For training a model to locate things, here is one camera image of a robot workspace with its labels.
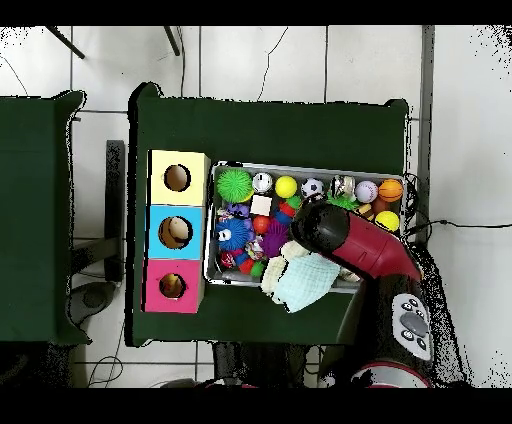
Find mint green cloth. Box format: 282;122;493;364
271;251;343;314

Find wooden box three holes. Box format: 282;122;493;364
143;149;212;315

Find pale wooden cube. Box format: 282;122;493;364
250;195;274;217

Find small silver can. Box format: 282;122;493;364
251;171;275;195

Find purple spiky toy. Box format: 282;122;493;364
259;220;292;259

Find dark blue spiky ball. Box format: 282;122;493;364
214;218;252;252

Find plain green spiky ball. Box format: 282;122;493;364
215;167;255;205

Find yellow ball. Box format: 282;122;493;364
375;210;401;234
275;175;298;199

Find black white soccer ball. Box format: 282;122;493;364
300;177;325;201

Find white baseball toy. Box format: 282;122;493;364
355;180;380;205

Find orange basketball toy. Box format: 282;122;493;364
378;178;405;204

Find black flat panel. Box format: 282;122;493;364
105;139;127;283

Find black tripod leg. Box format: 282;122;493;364
163;25;181;57
45;25;85;60

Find dark green side table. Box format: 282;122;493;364
0;90;89;345

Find shallow wire mesh bin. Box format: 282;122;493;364
204;163;405;294

